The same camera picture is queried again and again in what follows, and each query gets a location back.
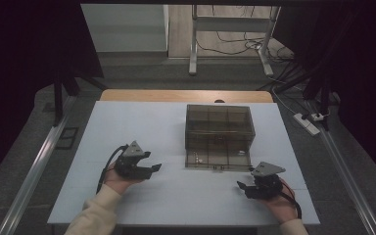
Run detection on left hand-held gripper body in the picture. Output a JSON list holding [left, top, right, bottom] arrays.
[[113, 140, 154, 181]]

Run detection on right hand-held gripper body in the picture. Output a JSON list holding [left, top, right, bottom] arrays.
[[244, 161, 287, 201]]

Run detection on smoky transparent box drawer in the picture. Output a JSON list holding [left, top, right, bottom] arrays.
[[184, 143, 254, 173]]

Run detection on smoky transparent jewelry box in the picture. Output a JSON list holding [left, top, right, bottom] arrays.
[[184, 104, 257, 155]]

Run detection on person's left hand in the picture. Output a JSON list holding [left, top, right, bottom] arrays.
[[103, 162, 142, 197]]

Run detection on person's right hand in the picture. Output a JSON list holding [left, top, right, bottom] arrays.
[[261, 177, 300, 225]]

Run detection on wooden table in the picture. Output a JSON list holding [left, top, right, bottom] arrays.
[[99, 89, 274, 104]]

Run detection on black floor plate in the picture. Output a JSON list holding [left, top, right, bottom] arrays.
[[55, 126, 80, 151]]

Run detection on white power strip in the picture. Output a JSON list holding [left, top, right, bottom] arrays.
[[292, 113, 321, 137]]

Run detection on white plug adapter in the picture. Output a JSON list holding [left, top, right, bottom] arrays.
[[310, 112, 328, 122]]

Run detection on black metal stand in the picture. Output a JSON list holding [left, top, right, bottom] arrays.
[[52, 67, 109, 127], [256, 60, 334, 132]]

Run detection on white cabinet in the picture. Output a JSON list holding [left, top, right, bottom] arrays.
[[80, 3, 170, 54]]

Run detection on dark curtain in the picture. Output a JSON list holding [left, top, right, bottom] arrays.
[[0, 0, 105, 191], [272, 0, 376, 184]]

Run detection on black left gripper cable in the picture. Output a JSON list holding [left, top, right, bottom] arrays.
[[95, 144, 129, 196]]

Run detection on black and red gripper cable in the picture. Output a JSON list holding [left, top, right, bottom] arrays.
[[279, 180, 304, 220]]

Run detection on white floor cable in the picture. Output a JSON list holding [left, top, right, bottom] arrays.
[[270, 85, 298, 116]]

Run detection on aluminium floor rail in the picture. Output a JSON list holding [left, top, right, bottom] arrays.
[[306, 101, 376, 235], [0, 95, 76, 235]]

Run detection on black floor cables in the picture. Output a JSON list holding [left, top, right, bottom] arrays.
[[196, 4, 296, 64]]

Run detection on white metal desk frame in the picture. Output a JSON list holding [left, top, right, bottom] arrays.
[[188, 4, 282, 77]]

